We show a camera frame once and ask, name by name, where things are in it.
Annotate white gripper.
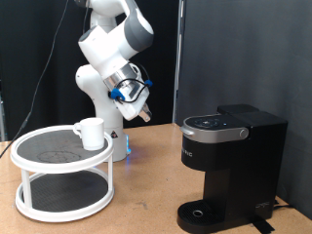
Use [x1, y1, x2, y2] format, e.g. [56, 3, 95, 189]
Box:
[113, 80, 153, 123]

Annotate black Keurig coffee machine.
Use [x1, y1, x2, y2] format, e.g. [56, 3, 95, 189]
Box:
[176, 103, 289, 234]

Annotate black curtain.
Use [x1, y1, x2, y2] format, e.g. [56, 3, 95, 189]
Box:
[0, 0, 180, 141]

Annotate white ceramic mug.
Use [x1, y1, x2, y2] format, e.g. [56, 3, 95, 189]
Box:
[72, 117, 106, 152]

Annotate vertical metal pole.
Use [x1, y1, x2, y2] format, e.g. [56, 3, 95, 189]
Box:
[173, 0, 186, 125]

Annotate white two-tier turntable stand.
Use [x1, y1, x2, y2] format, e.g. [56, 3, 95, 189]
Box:
[10, 124, 116, 224]

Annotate black tape strip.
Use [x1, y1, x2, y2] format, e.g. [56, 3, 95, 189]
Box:
[252, 218, 276, 234]

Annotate blue cable clip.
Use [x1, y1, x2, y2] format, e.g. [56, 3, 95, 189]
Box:
[110, 88, 127, 100]

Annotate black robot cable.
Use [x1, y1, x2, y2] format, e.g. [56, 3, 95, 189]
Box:
[0, 0, 154, 159]

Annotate black Keurig power cord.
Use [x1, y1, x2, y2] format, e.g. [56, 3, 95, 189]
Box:
[272, 199, 295, 211]

